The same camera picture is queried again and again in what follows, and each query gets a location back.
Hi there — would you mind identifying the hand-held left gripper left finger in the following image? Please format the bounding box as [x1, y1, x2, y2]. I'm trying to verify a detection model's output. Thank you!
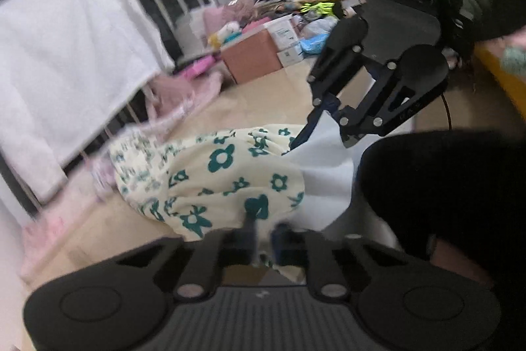
[117, 219, 257, 302]

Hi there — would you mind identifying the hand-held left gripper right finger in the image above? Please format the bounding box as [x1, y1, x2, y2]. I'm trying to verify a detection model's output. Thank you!
[272, 223, 412, 302]

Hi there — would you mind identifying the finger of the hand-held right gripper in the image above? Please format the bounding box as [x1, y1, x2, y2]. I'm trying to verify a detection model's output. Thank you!
[290, 42, 368, 150]
[334, 61, 446, 149]

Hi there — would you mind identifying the cream green-flowered garment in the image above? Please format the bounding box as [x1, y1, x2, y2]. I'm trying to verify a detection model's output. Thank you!
[108, 116, 362, 249]

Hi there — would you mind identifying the white printed carton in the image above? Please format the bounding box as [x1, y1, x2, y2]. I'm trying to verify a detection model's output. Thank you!
[276, 46, 305, 67]
[266, 16, 297, 44]

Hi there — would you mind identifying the blue packet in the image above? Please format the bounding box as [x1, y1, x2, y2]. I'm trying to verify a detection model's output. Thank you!
[299, 35, 331, 56]

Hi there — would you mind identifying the white plastic bag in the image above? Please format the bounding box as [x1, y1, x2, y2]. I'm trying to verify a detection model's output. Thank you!
[303, 17, 338, 39]

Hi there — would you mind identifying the neon yellow cloth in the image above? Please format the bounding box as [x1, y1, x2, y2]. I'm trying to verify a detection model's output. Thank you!
[299, 1, 334, 16]

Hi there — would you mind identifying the brown cardboard box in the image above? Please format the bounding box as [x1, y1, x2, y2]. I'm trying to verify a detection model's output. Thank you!
[221, 28, 285, 85]

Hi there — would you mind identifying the person's black clothing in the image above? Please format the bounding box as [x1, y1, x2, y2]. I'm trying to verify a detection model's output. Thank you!
[355, 129, 526, 290]

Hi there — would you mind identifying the teal knitted cloth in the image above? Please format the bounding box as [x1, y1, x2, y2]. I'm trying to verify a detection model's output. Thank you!
[500, 46, 526, 77]

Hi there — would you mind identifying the yellow toy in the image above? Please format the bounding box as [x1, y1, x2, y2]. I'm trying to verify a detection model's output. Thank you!
[209, 21, 242, 47]

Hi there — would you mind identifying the yellow furniture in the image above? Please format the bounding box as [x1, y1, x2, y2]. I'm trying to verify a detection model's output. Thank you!
[472, 38, 526, 117]

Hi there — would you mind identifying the pink box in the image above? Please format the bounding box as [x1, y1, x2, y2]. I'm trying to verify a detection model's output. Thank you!
[181, 57, 216, 79]

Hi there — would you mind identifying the pink floral dress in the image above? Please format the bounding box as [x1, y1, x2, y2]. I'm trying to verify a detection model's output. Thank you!
[88, 96, 214, 195]

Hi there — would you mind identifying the pink knit garment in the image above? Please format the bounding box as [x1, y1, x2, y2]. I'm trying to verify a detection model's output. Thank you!
[144, 69, 225, 117]

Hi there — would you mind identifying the white hanging towel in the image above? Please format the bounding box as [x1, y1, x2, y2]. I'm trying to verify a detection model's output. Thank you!
[0, 0, 175, 204]

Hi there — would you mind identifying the black cable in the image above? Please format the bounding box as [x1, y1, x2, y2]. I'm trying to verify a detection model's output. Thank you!
[440, 90, 453, 130]

